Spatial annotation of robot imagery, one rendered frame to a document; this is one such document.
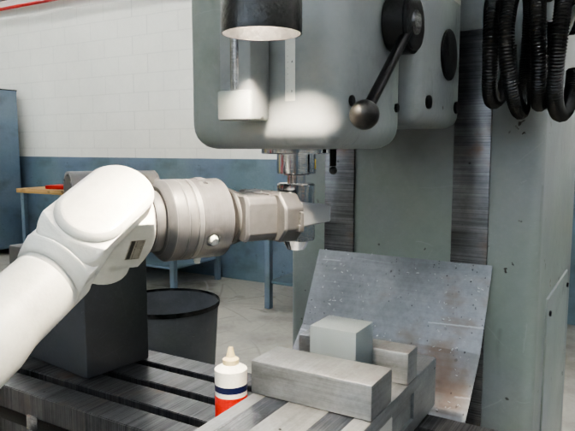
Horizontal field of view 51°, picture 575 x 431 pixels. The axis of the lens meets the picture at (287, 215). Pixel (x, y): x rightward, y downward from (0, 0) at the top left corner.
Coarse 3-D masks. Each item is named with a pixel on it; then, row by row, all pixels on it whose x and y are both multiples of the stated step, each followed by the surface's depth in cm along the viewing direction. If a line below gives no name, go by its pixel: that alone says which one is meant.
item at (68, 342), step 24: (144, 264) 99; (96, 288) 92; (120, 288) 96; (144, 288) 99; (72, 312) 93; (96, 312) 92; (120, 312) 96; (144, 312) 100; (48, 336) 98; (72, 336) 93; (96, 336) 93; (120, 336) 96; (144, 336) 100; (48, 360) 98; (72, 360) 94; (96, 360) 93; (120, 360) 96
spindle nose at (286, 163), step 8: (280, 160) 72; (288, 160) 71; (296, 160) 71; (304, 160) 71; (312, 160) 72; (280, 168) 72; (288, 168) 71; (296, 168) 71; (304, 168) 71; (312, 168) 72
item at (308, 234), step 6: (294, 192) 72; (300, 192) 72; (306, 192) 72; (312, 192) 73; (300, 198) 72; (306, 198) 72; (312, 198) 73; (306, 228) 72; (312, 228) 73; (300, 234) 72; (306, 234) 73; (312, 234) 73; (294, 240) 72; (300, 240) 72; (306, 240) 73
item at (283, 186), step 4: (280, 184) 73; (284, 184) 72; (288, 184) 72; (292, 184) 72; (296, 184) 72; (300, 184) 72; (304, 184) 72; (308, 184) 72; (312, 184) 73; (280, 188) 73; (284, 188) 72; (288, 188) 72; (292, 188) 72; (296, 188) 72; (300, 188) 72; (304, 188) 72; (308, 188) 72; (312, 188) 73
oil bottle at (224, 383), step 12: (228, 348) 74; (228, 360) 73; (216, 372) 73; (228, 372) 73; (240, 372) 73; (216, 384) 73; (228, 384) 72; (240, 384) 73; (216, 396) 74; (228, 396) 73; (240, 396) 73; (216, 408) 74; (228, 408) 73
